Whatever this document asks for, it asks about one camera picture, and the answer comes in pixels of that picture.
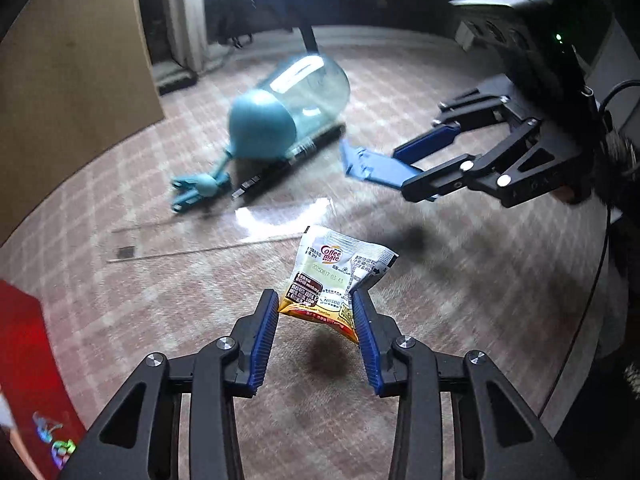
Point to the black tripod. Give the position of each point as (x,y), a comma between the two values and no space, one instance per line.
(309,35)

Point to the clear acrylic sheet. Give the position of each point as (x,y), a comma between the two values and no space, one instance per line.
(210,240)

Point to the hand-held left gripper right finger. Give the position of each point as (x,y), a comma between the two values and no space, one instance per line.
(367,340)

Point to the red box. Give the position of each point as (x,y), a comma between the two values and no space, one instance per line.
(30,360)

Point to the pink plaid blanket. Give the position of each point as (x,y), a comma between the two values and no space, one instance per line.
(200,310)

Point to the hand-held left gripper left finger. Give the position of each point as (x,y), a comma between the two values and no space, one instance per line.
(265,340)

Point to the white window frame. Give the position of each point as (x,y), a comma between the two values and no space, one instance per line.
(187,10)

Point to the creamer sachet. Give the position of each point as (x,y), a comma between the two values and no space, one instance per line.
(325,270)

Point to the blue phone stand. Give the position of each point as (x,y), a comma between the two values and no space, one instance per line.
(375,165)

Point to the black pen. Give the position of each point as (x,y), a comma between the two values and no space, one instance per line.
(300,152)

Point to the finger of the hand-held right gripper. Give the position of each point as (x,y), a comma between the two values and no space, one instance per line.
(440,180)
(425,145)

